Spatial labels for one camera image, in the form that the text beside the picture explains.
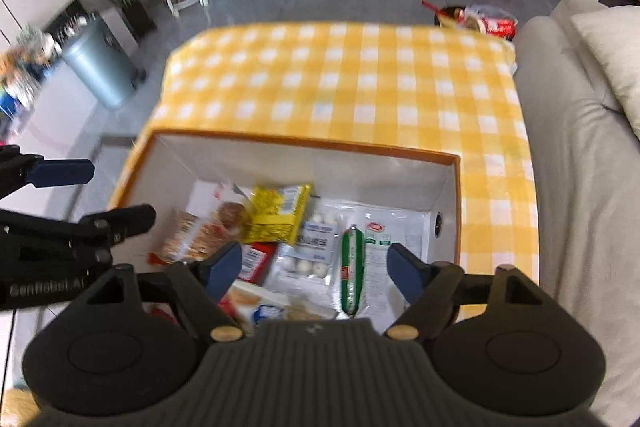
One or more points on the clear packet of white balls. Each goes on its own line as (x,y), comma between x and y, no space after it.
(310,249)

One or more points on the plain white packet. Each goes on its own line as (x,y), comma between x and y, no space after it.
(201,198)

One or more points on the beige sofa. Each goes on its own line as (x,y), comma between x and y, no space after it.
(575,232)

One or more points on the dark bowl with red utensil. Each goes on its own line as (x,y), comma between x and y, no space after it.
(447,18)

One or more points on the green sausage stick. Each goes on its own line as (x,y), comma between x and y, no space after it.
(352,272)

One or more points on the grey trash bin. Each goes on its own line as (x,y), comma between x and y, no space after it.
(102,62)

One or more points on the flat white packet red logo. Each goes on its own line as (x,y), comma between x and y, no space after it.
(400,227)

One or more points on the blurry colourful clutter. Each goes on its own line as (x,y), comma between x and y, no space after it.
(22,67)

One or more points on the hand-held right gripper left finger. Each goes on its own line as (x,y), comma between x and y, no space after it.
(225,267)

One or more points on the dark red snack bar packet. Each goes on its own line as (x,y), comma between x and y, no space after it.
(255,263)

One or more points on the clear cracker packet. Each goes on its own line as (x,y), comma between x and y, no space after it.
(190,237)

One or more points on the orange-rimmed white cardboard box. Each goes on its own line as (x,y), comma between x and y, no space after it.
(300,162)

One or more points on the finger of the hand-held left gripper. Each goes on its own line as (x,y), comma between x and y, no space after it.
(60,172)
(120,219)

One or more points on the brown cookie packet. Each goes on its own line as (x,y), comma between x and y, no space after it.
(232,214)

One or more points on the yellow checked tablecloth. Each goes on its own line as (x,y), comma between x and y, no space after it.
(325,82)

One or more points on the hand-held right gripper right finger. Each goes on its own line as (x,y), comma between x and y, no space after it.
(404,269)

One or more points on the pastry packet with blue label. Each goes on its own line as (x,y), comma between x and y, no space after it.
(262,309)

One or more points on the beige cushion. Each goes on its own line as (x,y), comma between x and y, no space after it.
(617,52)

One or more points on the yellow snack packet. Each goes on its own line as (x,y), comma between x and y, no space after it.
(275,217)

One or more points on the red snack bag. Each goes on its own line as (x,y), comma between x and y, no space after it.
(492,24)

